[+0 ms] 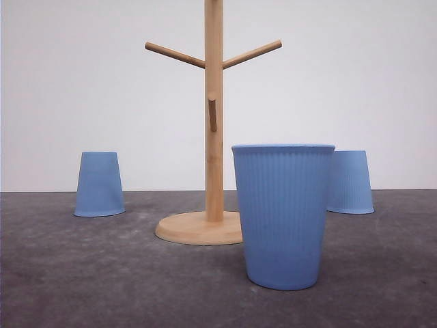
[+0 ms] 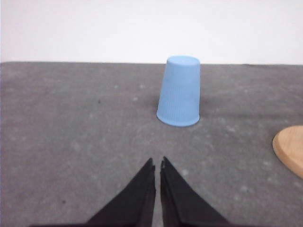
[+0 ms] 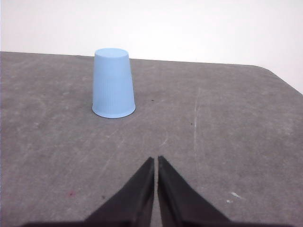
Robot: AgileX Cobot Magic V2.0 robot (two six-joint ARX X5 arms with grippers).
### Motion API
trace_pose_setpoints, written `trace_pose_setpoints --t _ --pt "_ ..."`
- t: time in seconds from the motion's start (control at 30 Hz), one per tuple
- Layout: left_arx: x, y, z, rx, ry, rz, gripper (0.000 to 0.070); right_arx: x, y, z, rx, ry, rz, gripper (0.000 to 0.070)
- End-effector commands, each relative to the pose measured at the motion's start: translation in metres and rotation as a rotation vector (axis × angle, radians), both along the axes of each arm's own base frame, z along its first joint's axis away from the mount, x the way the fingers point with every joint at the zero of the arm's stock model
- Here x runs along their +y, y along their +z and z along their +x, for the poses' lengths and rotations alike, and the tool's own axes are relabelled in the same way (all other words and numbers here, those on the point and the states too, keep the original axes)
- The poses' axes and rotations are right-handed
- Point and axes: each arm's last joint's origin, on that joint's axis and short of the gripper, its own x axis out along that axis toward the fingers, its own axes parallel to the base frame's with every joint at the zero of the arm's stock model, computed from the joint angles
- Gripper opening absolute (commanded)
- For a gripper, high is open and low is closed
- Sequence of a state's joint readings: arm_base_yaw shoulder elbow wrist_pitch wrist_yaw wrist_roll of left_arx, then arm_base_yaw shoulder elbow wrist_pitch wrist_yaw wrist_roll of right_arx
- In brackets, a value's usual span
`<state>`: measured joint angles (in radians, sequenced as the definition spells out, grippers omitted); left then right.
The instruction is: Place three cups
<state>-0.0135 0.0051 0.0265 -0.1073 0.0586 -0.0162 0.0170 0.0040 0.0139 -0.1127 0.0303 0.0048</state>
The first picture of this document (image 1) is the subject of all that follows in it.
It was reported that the blue ribbed cup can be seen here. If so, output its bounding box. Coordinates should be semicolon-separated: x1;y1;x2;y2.
74;152;126;217
327;150;375;214
231;143;336;290

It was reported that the wooden cup tree stand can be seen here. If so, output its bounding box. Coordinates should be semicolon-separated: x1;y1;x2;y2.
145;0;283;245

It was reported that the blue ribbed cup front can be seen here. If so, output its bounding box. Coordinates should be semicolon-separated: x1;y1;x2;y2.
231;143;336;290

